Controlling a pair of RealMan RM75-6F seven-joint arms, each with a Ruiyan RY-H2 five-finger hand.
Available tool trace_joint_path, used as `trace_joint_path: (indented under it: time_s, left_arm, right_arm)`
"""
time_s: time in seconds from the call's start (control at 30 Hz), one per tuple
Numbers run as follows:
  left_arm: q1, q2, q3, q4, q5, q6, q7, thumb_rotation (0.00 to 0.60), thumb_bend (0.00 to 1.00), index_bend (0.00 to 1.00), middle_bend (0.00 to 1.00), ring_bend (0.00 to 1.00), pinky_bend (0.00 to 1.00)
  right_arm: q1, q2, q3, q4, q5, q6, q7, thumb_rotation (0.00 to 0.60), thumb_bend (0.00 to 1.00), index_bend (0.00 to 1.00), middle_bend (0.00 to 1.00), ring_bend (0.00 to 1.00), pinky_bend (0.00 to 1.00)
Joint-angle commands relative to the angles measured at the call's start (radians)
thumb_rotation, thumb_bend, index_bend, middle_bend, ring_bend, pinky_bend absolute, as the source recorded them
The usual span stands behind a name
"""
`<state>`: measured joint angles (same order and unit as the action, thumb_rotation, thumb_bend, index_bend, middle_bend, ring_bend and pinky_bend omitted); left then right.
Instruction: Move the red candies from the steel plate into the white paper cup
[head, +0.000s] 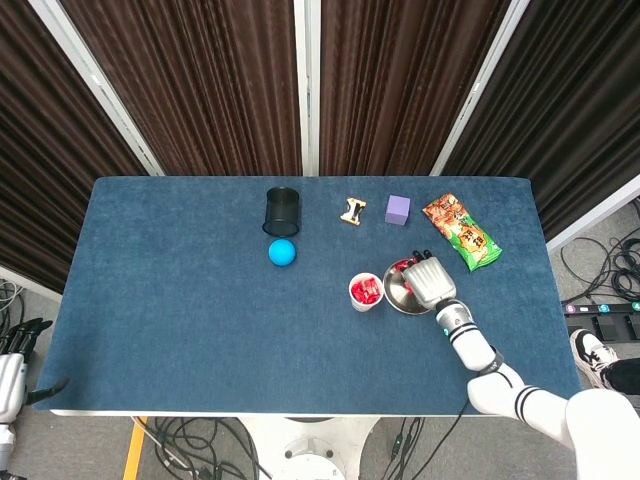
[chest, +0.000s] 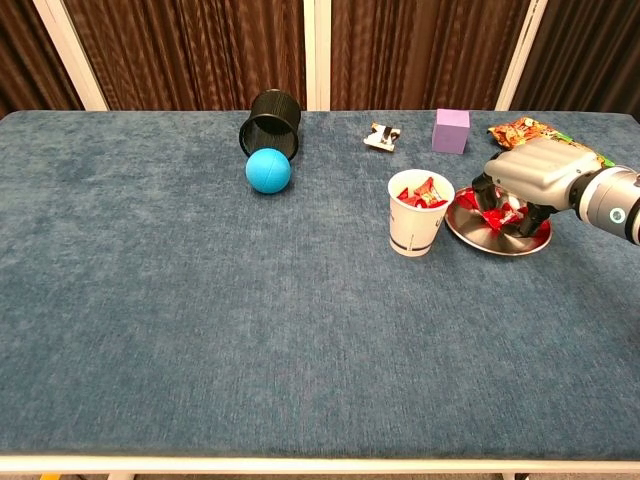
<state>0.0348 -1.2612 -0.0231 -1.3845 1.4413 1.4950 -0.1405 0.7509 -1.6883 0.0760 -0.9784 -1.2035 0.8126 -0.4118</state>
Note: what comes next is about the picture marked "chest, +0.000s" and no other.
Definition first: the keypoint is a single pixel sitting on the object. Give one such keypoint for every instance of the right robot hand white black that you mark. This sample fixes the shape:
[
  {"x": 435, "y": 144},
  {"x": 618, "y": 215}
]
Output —
[{"x": 540, "y": 170}]

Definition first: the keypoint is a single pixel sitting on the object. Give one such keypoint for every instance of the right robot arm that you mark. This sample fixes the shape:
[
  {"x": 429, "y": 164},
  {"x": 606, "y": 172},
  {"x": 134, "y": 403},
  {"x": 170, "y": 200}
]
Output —
[{"x": 607, "y": 205}]

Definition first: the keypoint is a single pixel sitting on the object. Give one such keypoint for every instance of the white paper cup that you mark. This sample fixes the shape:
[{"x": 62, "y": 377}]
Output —
[{"x": 417, "y": 230}]

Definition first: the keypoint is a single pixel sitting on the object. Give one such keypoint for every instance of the black mesh pen cup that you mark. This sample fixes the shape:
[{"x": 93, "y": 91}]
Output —
[{"x": 277, "y": 107}]

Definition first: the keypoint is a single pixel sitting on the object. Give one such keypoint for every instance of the orange green snack bag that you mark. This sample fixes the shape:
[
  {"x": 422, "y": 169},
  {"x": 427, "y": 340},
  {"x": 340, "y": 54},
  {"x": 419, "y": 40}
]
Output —
[{"x": 520, "y": 131}]

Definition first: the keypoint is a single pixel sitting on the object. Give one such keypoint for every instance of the round metal plate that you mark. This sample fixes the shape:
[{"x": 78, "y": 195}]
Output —
[{"x": 480, "y": 235}]

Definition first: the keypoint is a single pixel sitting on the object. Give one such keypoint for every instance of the purple cube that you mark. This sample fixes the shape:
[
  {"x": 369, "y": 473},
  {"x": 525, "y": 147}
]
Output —
[{"x": 451, "y": 132}]

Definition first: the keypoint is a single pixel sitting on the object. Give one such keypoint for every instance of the brown pleated curtain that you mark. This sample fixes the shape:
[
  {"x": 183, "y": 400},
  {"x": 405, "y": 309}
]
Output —
[
  {"x": 585, "y": 55},
  {"x": 30, "y": 60},
  {"x": 190, "y": 55},
  {"x": 425, "y": 55}
]

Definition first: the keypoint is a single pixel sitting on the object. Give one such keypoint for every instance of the blue ball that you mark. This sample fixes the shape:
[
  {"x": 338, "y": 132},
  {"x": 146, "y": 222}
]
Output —
[{"x": 268, "y": 171}]

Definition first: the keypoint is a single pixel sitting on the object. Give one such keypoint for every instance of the blue fabric table mat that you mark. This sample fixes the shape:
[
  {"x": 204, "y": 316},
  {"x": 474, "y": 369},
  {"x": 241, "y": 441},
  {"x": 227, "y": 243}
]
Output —
[{"x": 200, "y": 300}]

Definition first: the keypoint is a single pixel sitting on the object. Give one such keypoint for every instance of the white partition frame post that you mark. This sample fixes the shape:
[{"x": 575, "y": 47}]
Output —
[
  {"x": 520, "y": 55},
  {"x": 70, "y": 55},
  {"x": 317, "y": 55}
]

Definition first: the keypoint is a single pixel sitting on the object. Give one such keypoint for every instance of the white table frame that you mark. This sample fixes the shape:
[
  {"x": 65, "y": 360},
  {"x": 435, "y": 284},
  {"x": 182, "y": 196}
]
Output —
[{"x": 320, "y": 465}]

